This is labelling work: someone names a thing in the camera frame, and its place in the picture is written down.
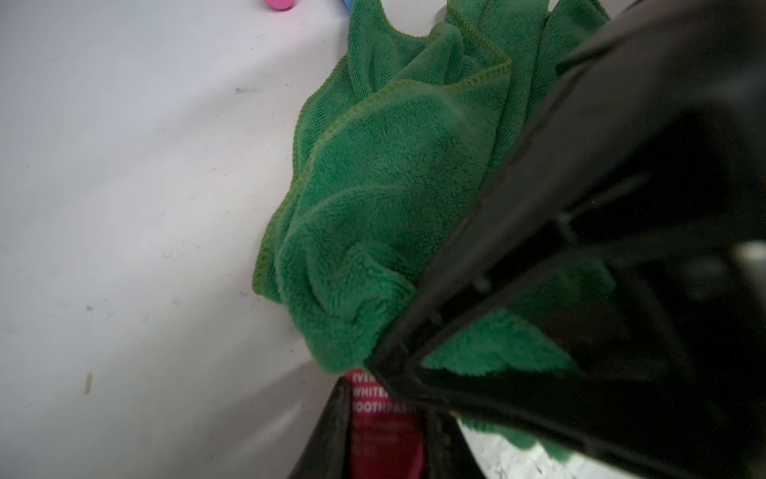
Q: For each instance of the light pink toothpaste tube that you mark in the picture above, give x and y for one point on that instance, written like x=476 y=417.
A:
x=280 y=5

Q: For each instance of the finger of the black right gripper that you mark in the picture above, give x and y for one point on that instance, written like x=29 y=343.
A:
x=649 y=156

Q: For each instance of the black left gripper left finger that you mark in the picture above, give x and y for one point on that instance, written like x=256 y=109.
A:
x=326 y=454

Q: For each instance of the green microfibre cloth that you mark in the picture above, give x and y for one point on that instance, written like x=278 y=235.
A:
x=391 y=151

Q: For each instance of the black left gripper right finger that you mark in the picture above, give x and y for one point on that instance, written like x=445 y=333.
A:
x=447 y=454

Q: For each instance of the dark pink toothpaste tube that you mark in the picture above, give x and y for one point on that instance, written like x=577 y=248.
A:
x=386 y=436

